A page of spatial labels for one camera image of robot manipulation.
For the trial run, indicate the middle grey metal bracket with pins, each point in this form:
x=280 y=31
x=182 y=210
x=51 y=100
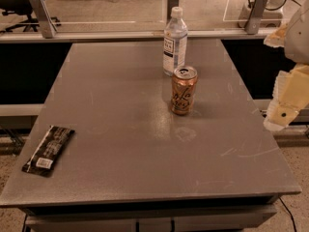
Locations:
x=170 y=5

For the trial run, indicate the clear plastic water bottle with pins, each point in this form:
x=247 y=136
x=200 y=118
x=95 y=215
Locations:
x=175 y=40

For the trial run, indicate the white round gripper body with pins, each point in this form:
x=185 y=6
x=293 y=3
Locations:
x=298 y=41

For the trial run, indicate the grey metal bracket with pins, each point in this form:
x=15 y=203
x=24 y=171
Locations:
x=47 y=28
x=254 y=20
x=170 y=5

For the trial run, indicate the right grey metal bracket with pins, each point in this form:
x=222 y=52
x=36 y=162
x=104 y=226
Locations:
x=254 y=20

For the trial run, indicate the white pedestal base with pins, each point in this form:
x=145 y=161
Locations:
x=272 y=16

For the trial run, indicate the black rxbar chocolate wrapper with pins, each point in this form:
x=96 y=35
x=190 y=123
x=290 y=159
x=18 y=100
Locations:
x=44 y=159

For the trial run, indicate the black office chair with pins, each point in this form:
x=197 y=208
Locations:
x=19 y=7

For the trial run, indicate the left grey metal bracket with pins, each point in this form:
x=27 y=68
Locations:
x=47 y=28

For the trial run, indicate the orange LaCroix can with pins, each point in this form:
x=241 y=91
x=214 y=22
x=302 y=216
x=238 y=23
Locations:
x=184 y=80

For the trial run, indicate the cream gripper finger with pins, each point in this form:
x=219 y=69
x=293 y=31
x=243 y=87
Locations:
x=290 y=95
x=277 y=38

